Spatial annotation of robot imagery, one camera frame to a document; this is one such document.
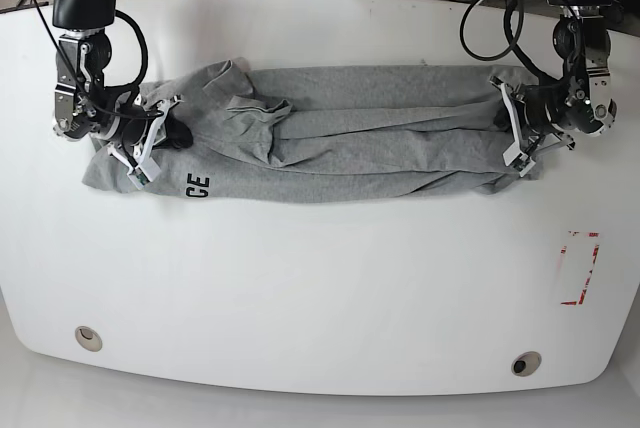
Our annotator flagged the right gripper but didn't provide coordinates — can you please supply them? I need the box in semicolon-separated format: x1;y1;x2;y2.
106;95;194;172

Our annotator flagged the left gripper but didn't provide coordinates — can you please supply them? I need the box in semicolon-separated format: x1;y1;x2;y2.
489;75;575;163

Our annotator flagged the grey t-shirt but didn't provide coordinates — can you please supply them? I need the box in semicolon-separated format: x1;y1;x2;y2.
81;56;546;205

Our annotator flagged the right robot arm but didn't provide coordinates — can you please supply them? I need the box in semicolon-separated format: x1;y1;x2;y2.
52;0;193;173

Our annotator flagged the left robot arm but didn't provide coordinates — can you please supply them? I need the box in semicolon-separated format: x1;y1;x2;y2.
491;0;617;176

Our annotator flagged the red tape rectangle marking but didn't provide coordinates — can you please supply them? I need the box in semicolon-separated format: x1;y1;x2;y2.
553;231;601;306

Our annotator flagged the left table grommet hole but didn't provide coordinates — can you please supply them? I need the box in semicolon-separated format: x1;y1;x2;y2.
74;326;103;353

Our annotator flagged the table grommet hole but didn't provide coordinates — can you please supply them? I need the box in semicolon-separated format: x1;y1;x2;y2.
511;351;542;377
74;326;103;353

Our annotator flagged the right table grommet hole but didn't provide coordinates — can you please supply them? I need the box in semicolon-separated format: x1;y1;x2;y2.
511;351;542;377

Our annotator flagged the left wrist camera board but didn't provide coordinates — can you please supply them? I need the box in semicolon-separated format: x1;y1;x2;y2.
503;152;536;178

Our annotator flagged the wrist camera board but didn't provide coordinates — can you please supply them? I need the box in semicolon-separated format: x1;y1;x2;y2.
503;152;536;178
127;159;161;190

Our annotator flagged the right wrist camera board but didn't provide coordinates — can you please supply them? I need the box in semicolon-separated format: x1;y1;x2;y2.
127;159;161;190

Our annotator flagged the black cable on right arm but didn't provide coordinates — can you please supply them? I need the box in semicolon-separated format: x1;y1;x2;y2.
14;0;151;119

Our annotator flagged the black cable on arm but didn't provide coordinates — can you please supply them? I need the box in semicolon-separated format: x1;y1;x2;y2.
459;0;571;94
14;0;151;119

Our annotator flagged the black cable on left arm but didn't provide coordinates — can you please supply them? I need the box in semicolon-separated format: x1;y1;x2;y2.
459;0;571;94

